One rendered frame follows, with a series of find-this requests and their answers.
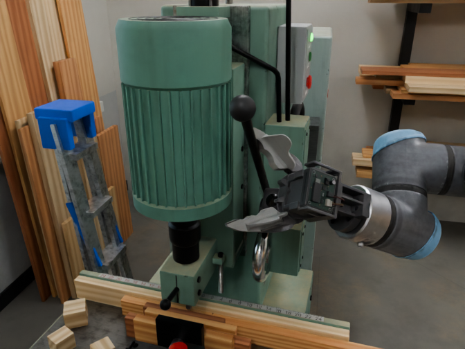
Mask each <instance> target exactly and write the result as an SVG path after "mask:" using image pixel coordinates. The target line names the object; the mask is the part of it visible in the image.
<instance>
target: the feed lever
mask: <svg viewBox="0 0 465 349"><path fill-rule="evenodd" d="M229 112H230V115H231V116H232V117H233V118H234V119H235V120H237V121H239V122H241V124H242V127H243V129H244V133H245V135H246V140H247V142H248V146H249V149H250V153H251V155H252V158H253V162H254V164H255V168H256V171H257V175H258V177H259V181H260V184H261V187H262V190H263V193H264V190H265V189H266V188H270V187H269V184H268V179H267V177H266V172H265V169H264V164H263V162H262V157H261V154H260V151H259V147H258V144H257V139H256V136H255V132H254V129H253V124H252V121H251V118H252V117H253V116H254V115H255V112H256V105H255V102H254V100H253V99H252V98H251V97H250V96H247V95H238V96H235V97H234V98H233V99H232V100H231V102H230V104H229ZM262 202H263V198H262V200H261V202H260V205H259V212H260V211H261V209H262Z"/></svg>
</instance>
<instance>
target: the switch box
mask: <svg viewBox="0 0 465 349"><path fill-rule="evenodd" d="M310 33H313V26H312V24H296V23H291V101H290V103H291V104H302V102H303V101H304V99H305V97H306V96H307V94H308V90H309V89H308V88H307V77H309V72H310V62H309V63H308V54H309V51H310V52H311V44H310V43H312V42H309V36H310ZM309 44H310V48H309ZM308 64H309V67H308V68H307V65H308ZM276 69H277V70H278V71H279V72H280V76H281V98H282V103H285V79H286V24H283V25H281V26H278V32H277V66H276ZM306 90H307V93H306V95H305V91H306Z"/></svg>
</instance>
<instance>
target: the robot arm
mask: <svg viewBox="0 0 465 349"><path fill-rule="evenodd" d="M253 129H254V132H255V136H256V139H257V144H258V147H259V151H260V152H261V153H263V154H264V155H265V156H266V158H267V159H268V164H269V165H270V167H271V168H272V169H273V170H274V171H276V170H283V171H285V173H287V175H286V176H284V177H283V178H282V179H281V180H278V181H277V183H278V184H279V186H280V188H266V189H265V190H264V197H263V202H262V209H261V211H260V212H259V213H258V214H257V215H250V216H247V217H245V218H244V219H242V220H241V219H235V220H232V221H230V222H227V223H225V225H226V227H227V228H230V229H233V230H236V231H243V232H258V233H278V232H283V231H287V230H289V229H291V228H292V227H293V226H294V224H299V223H300V222H302V221H303V220H306V221H308V222H317V221H323V220H327V221H328V223H329V225H330V227H331V228H332V229H333V230H335V232H336V234H337V235H338V236H339V237H340V238H343V239H346V240H349V241H351V242H356V243H358V247H360V248H363V247H364V246H367V247H370V248H373V249H376V250H379V251H383V252H386V253H389V254H392V255H393V256H395V257H397V258H405V259H409V260H418V259H422V258H425V257H426V256H428V255H429V254H430V253H432V252H433V251H434V249H435V248H436V246H437V245H438V243H439V240H440V237H441V224H440V222H439V220H438V218H437V217H436V216H435V214H434V213H432V212H430V211H428V196H427V194H434V195H445V196H452V197H464V198H465V146H457V145H444V144H438V143H427V142H426V137H425V136H424V135H423V134H422V133H421V132H418V131H415V130H413V129H398V130H394V131H391V132H388V133H385V134H383V135H382V136H380V137H379V138H377V140H376V141H375V143H374V147H373V155H372V189H370V188H367V187H365V186H362V185H353V186H348V185H345V184H342V183H341V178H342V172H341V171H339V170H337V169H334V168H331V167H329V166H327V165H324V164H322V163H319V162H317V161H310V162H308V163H305V164H304V166H306V167H308V168H307V169H305V170H303V167H302V163H301V162H300V160H299V159H298V158H297V157H296V156H294V155H293V154H291V153H290V152H289V150H290V148H291V146H292V142H291V140H290V138H289V137H288V136H286V135H284V134H276V135H268V134H265V133H264V132H262V131H261V130H259V129H257V128H253ZM317 165H319V166H321V167H324V168H326V169H328V171H324V170H321V169H319V168H316V167H315V166H317ZM336 176H337V178H336Z"/></svg>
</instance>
